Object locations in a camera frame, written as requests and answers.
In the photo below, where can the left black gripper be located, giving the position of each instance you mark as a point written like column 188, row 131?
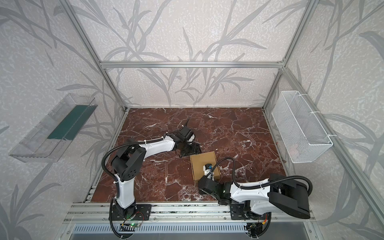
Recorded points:
column 188, row 147

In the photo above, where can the brown cardboard box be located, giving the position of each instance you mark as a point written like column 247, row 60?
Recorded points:
column 198, row 161

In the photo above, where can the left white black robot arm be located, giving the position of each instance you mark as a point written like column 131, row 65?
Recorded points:
column 129, row 160

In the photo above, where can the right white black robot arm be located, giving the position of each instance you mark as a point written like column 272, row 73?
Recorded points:
column 277, row 193

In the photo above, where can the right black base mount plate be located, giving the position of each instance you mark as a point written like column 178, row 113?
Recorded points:
column 242, row 211

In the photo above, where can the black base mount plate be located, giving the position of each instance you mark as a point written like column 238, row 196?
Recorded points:
column 242, row 211
column 136, row 212

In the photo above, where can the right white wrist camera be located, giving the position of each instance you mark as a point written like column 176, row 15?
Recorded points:
column 207, row 169

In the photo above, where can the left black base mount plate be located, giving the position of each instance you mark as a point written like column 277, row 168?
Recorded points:
column 136, row 212

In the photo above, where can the white wire mesh basket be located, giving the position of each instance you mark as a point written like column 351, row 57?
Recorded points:
column 303, row 135

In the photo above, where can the aluminium cage frame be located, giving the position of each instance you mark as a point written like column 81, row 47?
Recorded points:
column 361, row 181

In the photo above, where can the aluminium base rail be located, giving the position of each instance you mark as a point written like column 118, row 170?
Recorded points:
column 161, row 212

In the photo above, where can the clear plastic wall bin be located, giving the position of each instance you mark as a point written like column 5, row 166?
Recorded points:
column 47, row 142

